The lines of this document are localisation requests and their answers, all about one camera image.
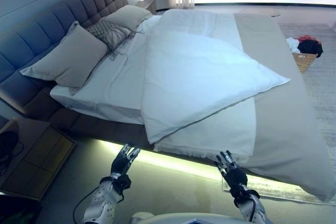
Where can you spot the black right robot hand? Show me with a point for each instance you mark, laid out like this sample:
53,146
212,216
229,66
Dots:
235,175

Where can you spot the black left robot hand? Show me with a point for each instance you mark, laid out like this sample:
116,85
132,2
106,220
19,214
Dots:
120,162

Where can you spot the white duvet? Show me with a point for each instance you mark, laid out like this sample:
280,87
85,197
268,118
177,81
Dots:
197,77

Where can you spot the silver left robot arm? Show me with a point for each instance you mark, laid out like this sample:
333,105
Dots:
102,203

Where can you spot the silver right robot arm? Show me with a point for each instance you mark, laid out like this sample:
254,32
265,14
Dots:
246,208

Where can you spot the beige bed runner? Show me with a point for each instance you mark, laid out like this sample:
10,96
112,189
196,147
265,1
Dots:
283,129

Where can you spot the silver robot torso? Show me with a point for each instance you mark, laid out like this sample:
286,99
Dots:
170,218

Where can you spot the wooden nightstand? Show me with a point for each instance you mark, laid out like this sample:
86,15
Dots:
39,155
147,5

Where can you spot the large beige pillow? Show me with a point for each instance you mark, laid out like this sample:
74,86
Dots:
126,15
65,58

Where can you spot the woven grey fringed cushion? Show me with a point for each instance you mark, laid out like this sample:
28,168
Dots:
105,31

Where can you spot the white garment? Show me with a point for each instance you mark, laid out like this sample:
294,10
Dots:
292,44

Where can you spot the black garment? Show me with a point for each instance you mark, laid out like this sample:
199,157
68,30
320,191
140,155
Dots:
311,47

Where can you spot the red garment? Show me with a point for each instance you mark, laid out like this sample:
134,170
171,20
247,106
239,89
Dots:
305,37

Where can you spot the tufted upholstered headboard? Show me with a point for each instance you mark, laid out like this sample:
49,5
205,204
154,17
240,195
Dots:
39,27

